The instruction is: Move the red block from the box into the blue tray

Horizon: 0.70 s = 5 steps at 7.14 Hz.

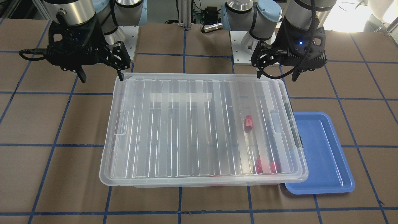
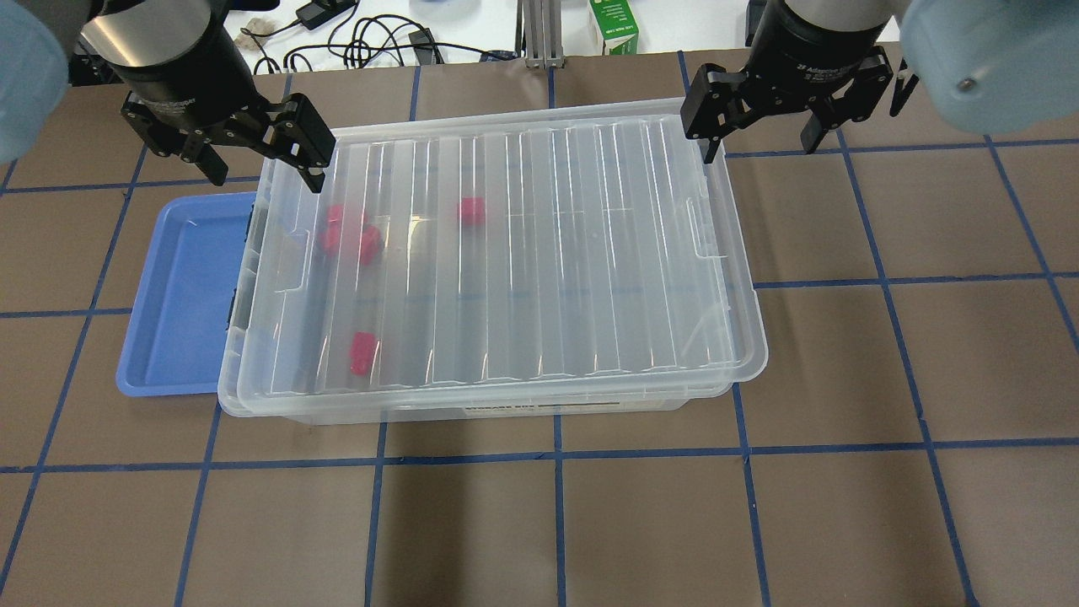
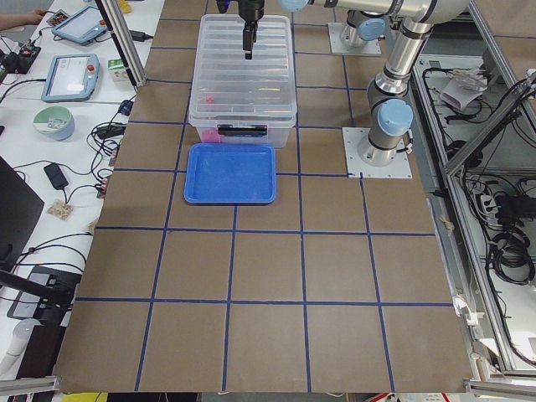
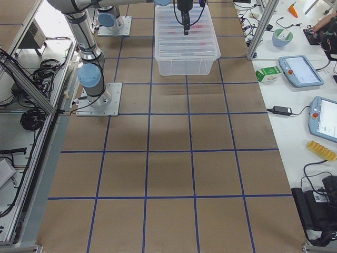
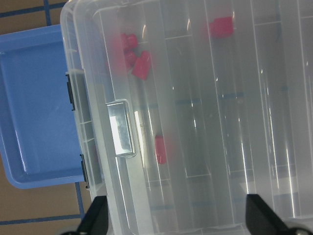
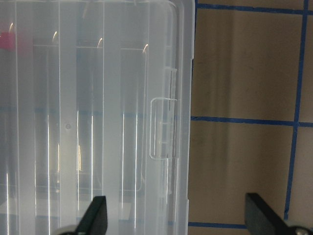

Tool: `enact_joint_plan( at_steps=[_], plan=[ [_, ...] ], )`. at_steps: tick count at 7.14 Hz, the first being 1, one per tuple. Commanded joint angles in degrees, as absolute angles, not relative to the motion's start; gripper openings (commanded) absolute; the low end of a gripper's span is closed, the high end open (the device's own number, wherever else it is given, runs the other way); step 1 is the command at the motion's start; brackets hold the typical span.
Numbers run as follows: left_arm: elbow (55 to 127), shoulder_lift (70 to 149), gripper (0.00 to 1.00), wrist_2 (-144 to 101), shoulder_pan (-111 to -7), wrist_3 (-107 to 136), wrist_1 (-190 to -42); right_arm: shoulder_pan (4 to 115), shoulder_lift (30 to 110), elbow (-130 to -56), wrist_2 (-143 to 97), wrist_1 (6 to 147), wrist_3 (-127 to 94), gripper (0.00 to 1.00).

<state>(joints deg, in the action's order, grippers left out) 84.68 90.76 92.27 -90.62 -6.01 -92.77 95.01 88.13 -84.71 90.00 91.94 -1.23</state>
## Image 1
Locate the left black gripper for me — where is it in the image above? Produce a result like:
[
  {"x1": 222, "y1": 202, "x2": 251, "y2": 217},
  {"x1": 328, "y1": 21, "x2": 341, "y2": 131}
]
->
[{"x1": 252, "y1": 28, "x2": 328, "y2": 82}]

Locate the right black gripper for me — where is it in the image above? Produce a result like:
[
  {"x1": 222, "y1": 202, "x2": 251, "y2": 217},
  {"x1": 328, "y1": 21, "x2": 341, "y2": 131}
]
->
[{"x1": 45, "y1": 17, "x2": 130, "y2": 83}]

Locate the red block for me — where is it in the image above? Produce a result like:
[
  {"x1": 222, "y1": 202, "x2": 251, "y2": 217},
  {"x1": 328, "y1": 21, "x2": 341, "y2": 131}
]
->
[
  {"x1": 270, "y1": 161, "x2": 281, "y2": 174},
  {"x1": 253, "y1": 157, "x2": 271, "y2": 174},
  {"x1": 244, "y1": 115, "x2": 254, "y2": 130}
]

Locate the clear plastic box lid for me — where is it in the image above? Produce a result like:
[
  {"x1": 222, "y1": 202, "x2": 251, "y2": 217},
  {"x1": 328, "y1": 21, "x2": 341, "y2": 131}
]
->
[{"x1": 99, "y1": 73, "x2": 309, "y2": 186}]

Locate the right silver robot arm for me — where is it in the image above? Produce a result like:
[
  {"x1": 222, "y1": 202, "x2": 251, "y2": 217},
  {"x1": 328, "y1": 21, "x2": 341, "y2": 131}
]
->
[{"x1": 41, "y1": 0, "x2": 147, "y2": 83}]

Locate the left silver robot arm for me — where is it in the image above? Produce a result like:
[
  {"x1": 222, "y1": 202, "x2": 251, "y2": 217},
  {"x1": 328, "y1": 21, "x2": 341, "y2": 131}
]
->
[{"x1": 221, "y1": 0, "x2": 336, "y2": 82}]

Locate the clear plastic storage box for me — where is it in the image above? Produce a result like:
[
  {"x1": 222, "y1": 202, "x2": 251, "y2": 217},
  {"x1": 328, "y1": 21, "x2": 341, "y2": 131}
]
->
[{"x1": 132, "y1": 82, "x2": 303, "y2": 188}]

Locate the blue plastic tray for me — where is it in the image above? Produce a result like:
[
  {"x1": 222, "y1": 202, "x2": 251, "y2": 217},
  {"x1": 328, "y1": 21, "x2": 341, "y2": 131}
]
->
[{"x1": 285, "y1": 112, "x2": 355, "y2": 195}]

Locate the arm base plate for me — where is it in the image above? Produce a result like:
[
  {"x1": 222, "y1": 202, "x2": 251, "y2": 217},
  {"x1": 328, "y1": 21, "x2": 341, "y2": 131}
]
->
[
  {"x1": 105, "y1": 26, "x2": 140, "y2": 62},
  {"x1": 230, "y1": 31, "x2": 259, "y2": 66}
]

